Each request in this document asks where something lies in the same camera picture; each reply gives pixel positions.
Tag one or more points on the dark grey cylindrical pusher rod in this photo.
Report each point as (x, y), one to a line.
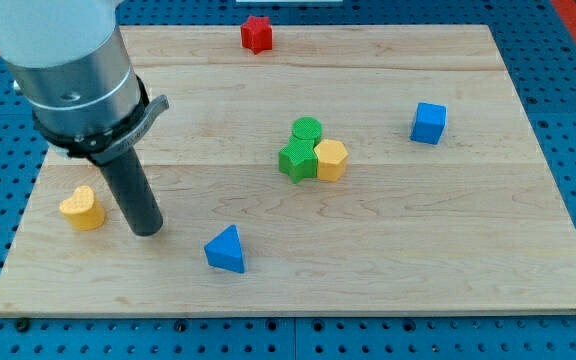
(127, 182)

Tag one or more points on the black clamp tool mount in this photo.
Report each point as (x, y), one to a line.
(103, 146)

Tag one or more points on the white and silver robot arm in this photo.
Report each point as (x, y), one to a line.
(69, 60)

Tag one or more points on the yellow heart block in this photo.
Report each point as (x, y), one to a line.
(82, 210)

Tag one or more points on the yellow hexagon block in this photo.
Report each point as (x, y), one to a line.
(332, 158)

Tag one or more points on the blue triangle block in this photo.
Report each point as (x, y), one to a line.
(225, 251)

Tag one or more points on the green star block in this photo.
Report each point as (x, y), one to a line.
(298, 160)

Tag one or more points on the light wooden board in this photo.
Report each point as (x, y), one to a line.
(474, 225)

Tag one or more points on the green cylinder block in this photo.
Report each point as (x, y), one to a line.
(307, 128)

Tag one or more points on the red star block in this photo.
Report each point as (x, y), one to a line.
(257, 34)

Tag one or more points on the blue cube block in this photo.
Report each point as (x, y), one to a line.
(429, 123)

